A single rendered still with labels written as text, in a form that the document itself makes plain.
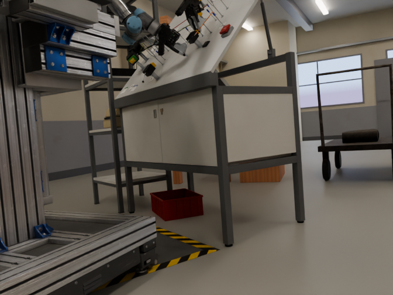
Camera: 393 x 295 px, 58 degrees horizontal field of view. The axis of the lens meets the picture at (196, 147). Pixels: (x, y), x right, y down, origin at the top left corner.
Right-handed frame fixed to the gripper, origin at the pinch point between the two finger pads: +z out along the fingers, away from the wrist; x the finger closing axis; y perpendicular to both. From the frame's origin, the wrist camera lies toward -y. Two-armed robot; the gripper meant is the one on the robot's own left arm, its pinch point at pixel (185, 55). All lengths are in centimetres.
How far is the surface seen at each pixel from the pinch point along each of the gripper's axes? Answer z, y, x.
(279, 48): 188, -112, 868
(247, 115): 44, 3, -25
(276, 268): 82, -18, -88
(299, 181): 96, -13, -16
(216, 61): 14.6, 16.0, -25.8
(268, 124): 58, 3, -17
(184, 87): 9.9, -7.0, -20.3
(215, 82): 20.2, 9.2, -31.2
